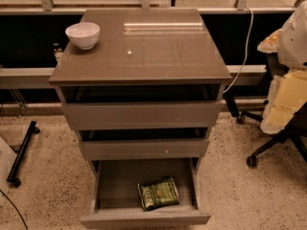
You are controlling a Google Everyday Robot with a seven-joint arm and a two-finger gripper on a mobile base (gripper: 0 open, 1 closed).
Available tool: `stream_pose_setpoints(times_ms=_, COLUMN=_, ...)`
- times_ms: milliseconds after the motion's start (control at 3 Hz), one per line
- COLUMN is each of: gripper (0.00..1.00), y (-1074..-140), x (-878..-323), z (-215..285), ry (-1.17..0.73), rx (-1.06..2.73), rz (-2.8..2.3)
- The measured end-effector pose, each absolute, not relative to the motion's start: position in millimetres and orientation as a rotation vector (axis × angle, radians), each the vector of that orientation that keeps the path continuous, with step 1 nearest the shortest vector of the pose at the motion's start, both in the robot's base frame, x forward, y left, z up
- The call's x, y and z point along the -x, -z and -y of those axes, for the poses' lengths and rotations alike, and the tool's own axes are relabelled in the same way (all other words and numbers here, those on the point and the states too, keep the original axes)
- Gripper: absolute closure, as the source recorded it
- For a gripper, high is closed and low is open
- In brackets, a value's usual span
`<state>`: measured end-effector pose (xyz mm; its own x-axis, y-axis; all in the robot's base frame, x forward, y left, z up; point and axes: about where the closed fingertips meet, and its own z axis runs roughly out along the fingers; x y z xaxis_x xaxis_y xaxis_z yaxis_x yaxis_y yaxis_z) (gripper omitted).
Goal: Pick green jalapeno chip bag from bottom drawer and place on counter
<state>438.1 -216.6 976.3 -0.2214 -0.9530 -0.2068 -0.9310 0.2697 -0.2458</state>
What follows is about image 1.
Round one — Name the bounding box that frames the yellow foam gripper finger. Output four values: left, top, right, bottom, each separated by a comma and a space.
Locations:
257, 29, 282, 54
260, 70, 307, 134

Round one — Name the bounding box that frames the green jalapeno chip bag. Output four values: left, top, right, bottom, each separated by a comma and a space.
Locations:
137, 177, 179, 211

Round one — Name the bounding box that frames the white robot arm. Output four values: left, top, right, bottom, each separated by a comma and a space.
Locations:
257, 1, 307, 134

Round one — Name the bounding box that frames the grey middle drawer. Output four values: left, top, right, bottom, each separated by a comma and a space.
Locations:
79, 139, 209, 161

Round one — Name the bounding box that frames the grey drawer cabinet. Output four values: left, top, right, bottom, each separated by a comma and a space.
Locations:
48, 8, 233, 177

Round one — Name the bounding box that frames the grey top drawer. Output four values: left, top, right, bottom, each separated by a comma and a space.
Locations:
61, 102, 221, 130

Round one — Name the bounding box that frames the grey open bottom drawer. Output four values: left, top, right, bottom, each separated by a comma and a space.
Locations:
81, 158, 210, 229

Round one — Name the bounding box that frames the black office chair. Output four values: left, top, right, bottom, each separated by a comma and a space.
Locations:
224, 54, 307, 168

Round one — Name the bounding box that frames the white ceramic bowl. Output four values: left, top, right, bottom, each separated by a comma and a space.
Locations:
65, 22, 100, 50

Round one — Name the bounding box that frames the black wheeled stand leg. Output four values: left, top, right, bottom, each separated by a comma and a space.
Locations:
7, 121, 40, 187

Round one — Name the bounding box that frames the white hanging cable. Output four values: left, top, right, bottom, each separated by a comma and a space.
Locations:
223, 7, 254, 95

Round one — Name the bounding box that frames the black floor cable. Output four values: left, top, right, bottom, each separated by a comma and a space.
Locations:
0, 189, 29, 230

